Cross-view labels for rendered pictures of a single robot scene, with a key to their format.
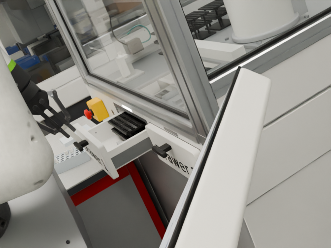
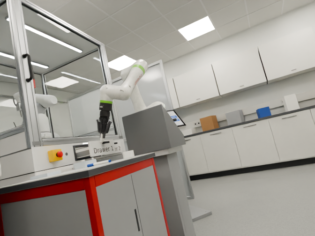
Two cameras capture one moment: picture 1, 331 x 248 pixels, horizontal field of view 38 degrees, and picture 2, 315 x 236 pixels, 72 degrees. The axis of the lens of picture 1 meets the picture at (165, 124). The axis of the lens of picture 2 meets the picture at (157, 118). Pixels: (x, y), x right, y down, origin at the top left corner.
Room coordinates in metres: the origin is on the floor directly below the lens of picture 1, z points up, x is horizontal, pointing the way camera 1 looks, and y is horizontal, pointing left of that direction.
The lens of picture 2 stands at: (2.37, 1.61, 0.78)
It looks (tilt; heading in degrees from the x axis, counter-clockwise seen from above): 8 degrees up; 219
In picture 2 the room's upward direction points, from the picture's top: 13 degrees counter-clockwise
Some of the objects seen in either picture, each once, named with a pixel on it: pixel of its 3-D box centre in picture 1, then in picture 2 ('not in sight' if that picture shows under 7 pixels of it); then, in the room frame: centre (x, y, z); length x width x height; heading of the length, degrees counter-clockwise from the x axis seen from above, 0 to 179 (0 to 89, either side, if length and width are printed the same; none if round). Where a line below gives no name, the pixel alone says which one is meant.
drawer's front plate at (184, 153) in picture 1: (177, 154); (112, 147); (1.10, 0.00, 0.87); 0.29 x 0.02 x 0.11; 17
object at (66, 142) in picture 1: (76, 135); (45, 175); (1.85, 0.35, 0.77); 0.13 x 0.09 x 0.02; 108
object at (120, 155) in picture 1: (153, 118); (81, 154); (1.43, 0.03, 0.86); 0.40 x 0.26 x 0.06; 107
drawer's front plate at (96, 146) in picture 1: (94, 149); (102, 147); (1.37, 0.23, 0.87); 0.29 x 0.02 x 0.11; 17
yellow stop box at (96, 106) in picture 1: (97, 109); (55, 155); (1.72, 0.21, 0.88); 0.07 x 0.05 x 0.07; 17
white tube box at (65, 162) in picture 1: (71, 158); (85, 164); (1.61, 0.35, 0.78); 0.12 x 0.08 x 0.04; 92
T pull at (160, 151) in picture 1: (163, 149); not in sight; (1.10, 0.03, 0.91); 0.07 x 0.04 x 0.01; 17
